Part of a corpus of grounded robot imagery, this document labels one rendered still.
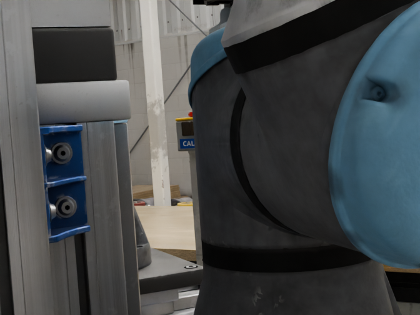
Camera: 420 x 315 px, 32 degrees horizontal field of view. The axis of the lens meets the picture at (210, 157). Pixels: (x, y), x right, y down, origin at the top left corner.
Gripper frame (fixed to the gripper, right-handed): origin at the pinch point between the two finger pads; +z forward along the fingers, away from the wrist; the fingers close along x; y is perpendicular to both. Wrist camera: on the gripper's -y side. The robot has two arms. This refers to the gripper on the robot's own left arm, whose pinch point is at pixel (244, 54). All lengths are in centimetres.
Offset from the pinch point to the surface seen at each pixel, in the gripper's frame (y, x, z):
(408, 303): -43, -16, 52
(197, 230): -4.5, -35.2, 33.6
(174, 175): -342, -886, 87
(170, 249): -9, -62, 42
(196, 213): -4.6, -35.1, 29.9
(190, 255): -12, -57, 43
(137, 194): -258, -812, 101
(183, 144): -2.6, -34.9, 15.1
